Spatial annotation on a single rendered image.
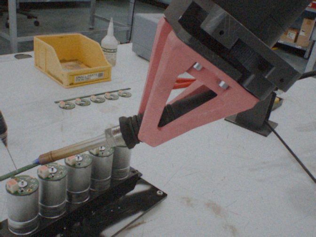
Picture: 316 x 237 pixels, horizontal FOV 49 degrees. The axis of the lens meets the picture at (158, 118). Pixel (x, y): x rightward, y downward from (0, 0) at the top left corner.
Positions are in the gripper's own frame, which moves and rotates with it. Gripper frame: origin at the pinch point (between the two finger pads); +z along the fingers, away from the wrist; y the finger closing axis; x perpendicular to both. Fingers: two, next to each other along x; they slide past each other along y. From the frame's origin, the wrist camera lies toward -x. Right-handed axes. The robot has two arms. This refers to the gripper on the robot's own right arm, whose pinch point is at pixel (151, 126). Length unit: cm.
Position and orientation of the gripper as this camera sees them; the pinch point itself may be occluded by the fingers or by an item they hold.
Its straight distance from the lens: 25.1
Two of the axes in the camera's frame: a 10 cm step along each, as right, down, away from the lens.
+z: -6.0, 7.4, 3.1
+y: 1.1, 4.6, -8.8
